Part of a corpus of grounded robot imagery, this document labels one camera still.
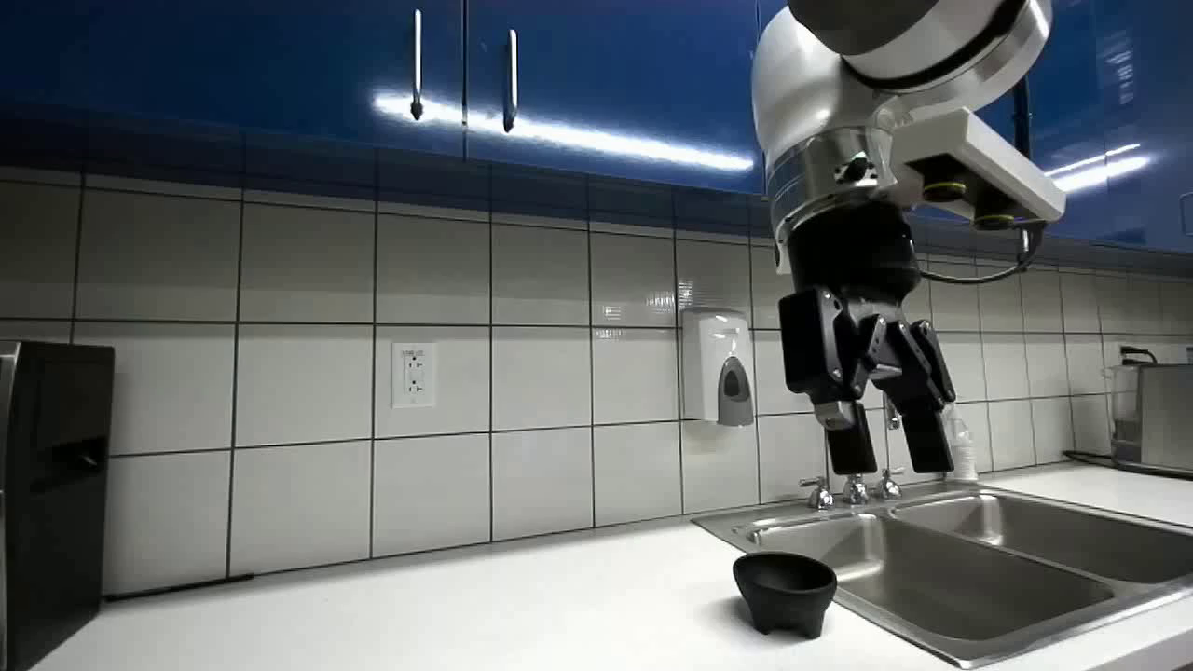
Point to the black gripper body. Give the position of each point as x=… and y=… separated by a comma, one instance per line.
x=859, y=253

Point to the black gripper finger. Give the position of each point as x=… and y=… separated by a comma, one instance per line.
x=923, y=377
x=823, y=349

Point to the black bowl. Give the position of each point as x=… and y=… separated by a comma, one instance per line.
x=783, y=591

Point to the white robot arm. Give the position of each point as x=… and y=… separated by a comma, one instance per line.
x=808, y=87

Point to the stainless steel double sink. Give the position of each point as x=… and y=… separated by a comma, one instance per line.
x=982, y=579

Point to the clear soap pump bottle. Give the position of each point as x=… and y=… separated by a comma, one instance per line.
x=963, y=452

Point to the silver countertop appliance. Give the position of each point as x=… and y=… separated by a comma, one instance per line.
x=1159, y=413

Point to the black coffee maker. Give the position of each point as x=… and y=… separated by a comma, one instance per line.
x=56, y=495

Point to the white wall soap dispenser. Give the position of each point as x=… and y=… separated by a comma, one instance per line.
x=712, y=365

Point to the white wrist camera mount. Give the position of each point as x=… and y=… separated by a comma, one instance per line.
x=989, y=161

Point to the white wall outlet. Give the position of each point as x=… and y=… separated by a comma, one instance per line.
x=415, y=375

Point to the blue glossy wall cabinet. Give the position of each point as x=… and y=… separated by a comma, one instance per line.
x=247, y=59

